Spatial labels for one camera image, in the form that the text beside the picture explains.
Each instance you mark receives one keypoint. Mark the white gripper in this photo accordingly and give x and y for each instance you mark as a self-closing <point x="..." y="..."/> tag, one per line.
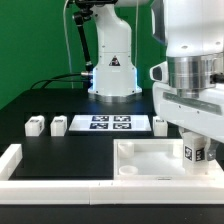
<point x="204" y="115"/>

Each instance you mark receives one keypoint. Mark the white square table top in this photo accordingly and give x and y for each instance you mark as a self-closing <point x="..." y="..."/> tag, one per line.
<point x="155" y="159"/>

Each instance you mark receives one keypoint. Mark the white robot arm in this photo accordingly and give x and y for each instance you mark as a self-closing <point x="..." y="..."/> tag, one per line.
<point x="188" y="88"/>

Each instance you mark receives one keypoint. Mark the white U-shaped obstacle fence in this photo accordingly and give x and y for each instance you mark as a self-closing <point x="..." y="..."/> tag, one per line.
<point x="91" y="192"/>

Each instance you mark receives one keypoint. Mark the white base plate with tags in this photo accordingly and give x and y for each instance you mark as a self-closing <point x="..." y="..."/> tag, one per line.
<point x="110" y="123"/>

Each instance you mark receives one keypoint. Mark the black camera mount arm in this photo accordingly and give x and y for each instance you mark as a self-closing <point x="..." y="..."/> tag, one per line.
<point x="83" y="15"/>

